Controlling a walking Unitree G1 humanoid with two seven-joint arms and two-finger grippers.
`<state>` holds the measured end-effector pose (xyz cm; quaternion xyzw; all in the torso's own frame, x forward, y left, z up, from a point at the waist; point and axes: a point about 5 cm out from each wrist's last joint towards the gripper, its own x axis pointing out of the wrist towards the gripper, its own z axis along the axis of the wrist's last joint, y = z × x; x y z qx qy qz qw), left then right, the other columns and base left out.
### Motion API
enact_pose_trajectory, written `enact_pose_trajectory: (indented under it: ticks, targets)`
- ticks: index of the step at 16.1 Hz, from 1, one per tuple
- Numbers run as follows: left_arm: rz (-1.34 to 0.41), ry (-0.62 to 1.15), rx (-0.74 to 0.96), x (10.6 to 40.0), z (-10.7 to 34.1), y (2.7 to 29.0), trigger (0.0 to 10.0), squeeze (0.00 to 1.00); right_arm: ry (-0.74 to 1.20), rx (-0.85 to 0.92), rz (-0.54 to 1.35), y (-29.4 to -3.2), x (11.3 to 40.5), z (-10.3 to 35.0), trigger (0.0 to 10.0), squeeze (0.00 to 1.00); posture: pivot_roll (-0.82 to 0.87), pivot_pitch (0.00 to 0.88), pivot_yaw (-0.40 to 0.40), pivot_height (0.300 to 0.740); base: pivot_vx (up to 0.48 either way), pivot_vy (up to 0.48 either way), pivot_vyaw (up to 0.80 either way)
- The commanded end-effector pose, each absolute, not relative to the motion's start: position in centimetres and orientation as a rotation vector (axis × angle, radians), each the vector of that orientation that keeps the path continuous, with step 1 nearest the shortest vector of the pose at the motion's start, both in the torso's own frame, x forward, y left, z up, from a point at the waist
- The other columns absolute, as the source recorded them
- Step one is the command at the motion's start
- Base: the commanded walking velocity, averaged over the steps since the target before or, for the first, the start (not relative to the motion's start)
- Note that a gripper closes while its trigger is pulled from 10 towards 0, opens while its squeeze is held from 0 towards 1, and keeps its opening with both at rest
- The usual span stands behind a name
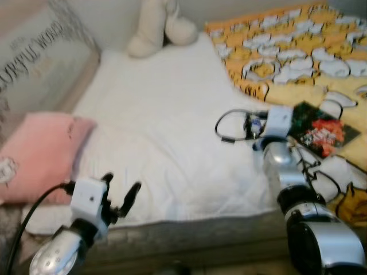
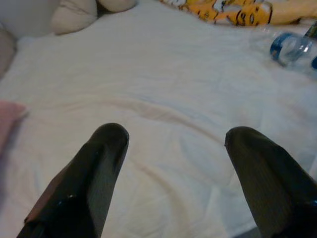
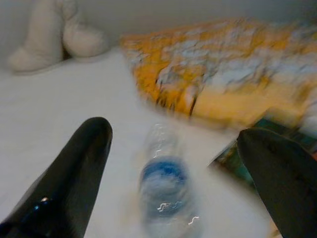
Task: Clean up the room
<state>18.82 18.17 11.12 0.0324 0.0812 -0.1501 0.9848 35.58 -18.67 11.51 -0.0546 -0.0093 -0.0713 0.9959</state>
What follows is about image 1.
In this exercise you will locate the dark green red cover book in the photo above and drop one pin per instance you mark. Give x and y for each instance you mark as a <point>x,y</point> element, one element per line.
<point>321,129</point>

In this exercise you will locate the pink pillow with cartoon print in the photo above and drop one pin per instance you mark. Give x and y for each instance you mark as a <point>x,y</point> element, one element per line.
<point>40,149</point>

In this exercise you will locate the yellow cartoon print blanket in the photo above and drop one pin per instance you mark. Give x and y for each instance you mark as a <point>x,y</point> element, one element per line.
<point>298,51</point>

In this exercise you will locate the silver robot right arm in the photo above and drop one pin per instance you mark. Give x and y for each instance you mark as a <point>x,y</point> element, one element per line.
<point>287,172</point>

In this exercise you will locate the grey quilted mattress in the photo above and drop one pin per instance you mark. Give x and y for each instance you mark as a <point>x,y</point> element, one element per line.
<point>189,238</point>

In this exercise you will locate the white quilted mattress pad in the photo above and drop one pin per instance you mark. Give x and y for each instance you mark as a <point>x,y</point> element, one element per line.
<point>160,114</point>

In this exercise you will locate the grey floral printed headboard cushion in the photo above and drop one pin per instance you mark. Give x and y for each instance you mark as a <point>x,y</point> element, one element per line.
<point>40,63</point>

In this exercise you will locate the cream plush toy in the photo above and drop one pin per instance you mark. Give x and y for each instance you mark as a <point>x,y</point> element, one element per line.
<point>152,28</point>

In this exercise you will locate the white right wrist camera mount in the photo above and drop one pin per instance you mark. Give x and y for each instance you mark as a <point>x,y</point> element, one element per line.
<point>278,120</point>

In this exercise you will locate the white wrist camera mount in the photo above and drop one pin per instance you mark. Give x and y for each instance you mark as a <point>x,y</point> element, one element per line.
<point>89,200</point>
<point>278,120</point>

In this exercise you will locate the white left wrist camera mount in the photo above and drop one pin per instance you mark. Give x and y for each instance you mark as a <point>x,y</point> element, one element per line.
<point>89,200</point>

